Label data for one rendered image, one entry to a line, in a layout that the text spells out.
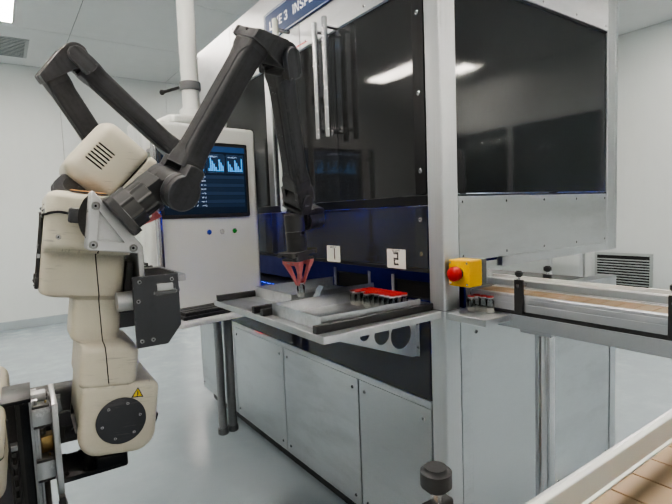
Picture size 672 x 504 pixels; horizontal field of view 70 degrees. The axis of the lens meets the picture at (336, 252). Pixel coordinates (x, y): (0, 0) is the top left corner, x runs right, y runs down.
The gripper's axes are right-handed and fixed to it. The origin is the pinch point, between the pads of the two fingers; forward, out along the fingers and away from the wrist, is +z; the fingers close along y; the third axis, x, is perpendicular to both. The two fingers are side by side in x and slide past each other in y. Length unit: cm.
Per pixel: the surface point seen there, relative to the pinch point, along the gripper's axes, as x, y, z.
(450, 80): -35, 30, -52
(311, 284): 29.9, 37.2, 11.6
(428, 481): -79, -72, -9
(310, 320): -13.0, -11.2, 6.6
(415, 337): -23.3, 22.9, 20.5
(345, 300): -0.5, 19.4, 10.5
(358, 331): -24.7, -6.8, 9.2
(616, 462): -88, -57, -5
